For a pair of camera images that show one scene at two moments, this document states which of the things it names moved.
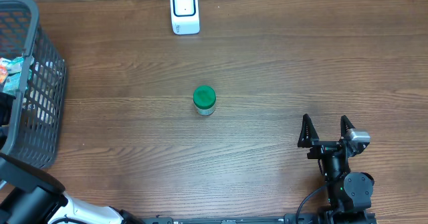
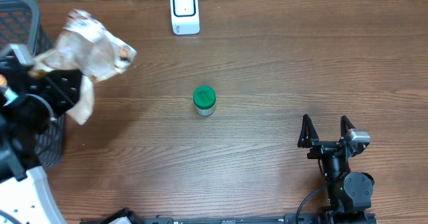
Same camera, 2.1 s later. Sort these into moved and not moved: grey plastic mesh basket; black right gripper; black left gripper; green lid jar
Moved: black left gripper
Not moved: grey plastic mesh basket; green lid jar; black right gripper
